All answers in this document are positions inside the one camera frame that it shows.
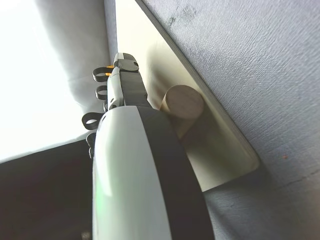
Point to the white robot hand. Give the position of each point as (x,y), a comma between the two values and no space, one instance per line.
(125,162)

